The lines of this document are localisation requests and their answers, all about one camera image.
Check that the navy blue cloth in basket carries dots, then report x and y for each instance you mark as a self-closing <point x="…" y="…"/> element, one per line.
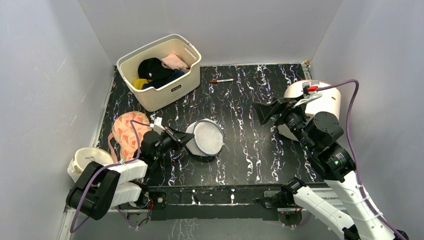
<point x="158" y="83"/>

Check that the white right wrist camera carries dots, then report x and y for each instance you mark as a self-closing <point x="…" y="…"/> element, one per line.
<point x="310" y="93"/>

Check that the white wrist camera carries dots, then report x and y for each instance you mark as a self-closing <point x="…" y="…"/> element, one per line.
<point x="310" y="93"/>
<point x="156" y="126"/>

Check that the red white marker pen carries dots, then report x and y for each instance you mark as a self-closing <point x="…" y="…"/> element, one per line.
<point x="221" y="81"/>

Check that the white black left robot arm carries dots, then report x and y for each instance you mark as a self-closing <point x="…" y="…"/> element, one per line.
<point x="104" y="187"/>

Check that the black robot base mount plate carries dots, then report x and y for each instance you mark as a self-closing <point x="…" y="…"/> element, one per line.
<point x="258" y="201"/>

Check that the cream perforated laundry basket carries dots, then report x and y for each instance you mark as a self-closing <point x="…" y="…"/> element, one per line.
<point x="153" y="99"/>

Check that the black bra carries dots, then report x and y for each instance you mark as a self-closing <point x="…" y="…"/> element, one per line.
<point x="152" y="69"/>

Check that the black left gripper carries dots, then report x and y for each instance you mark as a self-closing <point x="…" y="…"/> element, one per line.
<point x="180" y="136"/>

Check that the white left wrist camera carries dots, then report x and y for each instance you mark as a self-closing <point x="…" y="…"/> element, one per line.
<point x="156" y="126"/>

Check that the pink bra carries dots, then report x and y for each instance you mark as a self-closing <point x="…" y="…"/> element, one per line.
<point x="173" y="62"/>

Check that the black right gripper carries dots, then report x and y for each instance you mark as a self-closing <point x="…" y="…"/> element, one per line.
<point x="279" y="112"/>

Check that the yellow cloth in basket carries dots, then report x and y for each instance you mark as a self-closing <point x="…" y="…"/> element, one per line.
<point x="139" y="83"/>

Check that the cream cylindrical drum container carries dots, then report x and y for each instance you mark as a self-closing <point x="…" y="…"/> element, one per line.
<point x="330" y="100"/>

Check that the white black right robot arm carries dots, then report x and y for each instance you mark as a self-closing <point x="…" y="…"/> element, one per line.
<point x="318" y="136"/>

